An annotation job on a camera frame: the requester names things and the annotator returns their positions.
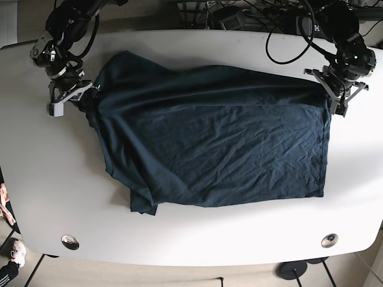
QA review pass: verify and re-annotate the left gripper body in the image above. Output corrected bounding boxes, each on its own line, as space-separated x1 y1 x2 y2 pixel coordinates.
304 67 369 108

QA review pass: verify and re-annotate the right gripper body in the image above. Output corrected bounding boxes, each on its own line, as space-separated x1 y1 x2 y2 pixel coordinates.
48 73 100 104

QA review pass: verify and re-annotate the dark blue T-shirt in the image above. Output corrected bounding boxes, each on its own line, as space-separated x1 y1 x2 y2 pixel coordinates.
78 51 331 215

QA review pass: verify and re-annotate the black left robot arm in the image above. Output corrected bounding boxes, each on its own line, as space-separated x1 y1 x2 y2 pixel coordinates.
298 1 376 115

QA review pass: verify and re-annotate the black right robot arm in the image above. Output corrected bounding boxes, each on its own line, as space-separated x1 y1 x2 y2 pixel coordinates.
30 1 107 105

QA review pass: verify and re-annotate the grey socket box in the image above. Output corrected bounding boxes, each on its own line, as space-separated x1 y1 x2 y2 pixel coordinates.
215 7 246 30

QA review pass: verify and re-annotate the right table grommet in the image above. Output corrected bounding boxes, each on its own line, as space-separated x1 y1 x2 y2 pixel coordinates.
321 233 338 248

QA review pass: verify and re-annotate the table grommet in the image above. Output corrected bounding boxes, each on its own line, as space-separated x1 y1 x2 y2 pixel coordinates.
61 234 80 251
321 233 338 248

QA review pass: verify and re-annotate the left table grommet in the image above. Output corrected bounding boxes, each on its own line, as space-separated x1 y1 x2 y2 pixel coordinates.
61 234 80 251

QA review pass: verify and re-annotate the round black stand base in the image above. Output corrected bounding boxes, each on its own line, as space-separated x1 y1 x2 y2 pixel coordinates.
275 261 308 280

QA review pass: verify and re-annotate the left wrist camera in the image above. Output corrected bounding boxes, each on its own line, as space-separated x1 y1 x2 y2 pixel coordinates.
330 102 348 117

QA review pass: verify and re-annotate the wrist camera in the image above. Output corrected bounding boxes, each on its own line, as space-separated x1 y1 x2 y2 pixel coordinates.
330 102 348 117
47 103 64 117

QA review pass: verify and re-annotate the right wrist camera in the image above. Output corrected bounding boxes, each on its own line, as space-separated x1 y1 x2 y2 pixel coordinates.
47 103 64 117

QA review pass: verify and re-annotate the black looping arm cable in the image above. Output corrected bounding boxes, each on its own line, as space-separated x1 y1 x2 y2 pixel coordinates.
265 0 315 65

